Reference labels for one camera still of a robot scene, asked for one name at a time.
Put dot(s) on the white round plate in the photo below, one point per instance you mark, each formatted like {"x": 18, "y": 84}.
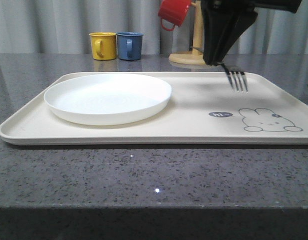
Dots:
{"x": 108, "y": 98}

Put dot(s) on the red enamel mug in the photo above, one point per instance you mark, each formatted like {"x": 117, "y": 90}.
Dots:
{"x": 173, "y": 11}

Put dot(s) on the blue enamel mug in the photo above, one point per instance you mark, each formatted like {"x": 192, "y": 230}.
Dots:
{"x": 129, "y": 45}

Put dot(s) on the wooden mug tree stand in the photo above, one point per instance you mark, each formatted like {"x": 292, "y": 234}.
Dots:
{"x": 194, "y": 56}

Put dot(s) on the cream rabbit serving tray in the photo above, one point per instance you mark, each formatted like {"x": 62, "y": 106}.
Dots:
{"x": 203, "y": 109}

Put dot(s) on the silver metal fork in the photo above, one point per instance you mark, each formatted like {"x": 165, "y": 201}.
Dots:
{"x": 236, "y": 77}

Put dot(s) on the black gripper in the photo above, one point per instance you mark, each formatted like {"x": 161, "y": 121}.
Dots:
{"x": 226, "y": 20}

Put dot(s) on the yellow enamel mug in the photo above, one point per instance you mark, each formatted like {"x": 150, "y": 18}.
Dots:
{"x": 103, "y": 45}

